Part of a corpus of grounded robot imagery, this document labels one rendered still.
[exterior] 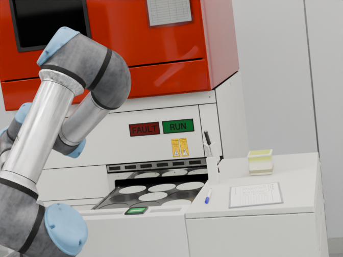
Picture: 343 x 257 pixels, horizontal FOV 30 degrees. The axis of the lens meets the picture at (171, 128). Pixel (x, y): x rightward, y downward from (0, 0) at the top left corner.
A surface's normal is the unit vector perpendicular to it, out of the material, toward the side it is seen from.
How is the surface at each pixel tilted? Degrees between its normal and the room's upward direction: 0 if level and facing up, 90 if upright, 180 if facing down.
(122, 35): 90
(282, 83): 90
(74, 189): 90
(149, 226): 90
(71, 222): 52
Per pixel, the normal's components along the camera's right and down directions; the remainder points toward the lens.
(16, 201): 0.49, -0.14
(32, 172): 0.71, 0.00
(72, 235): 0.63, -0.64
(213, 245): -0.24, 0.19
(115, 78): 0.54, 0.36
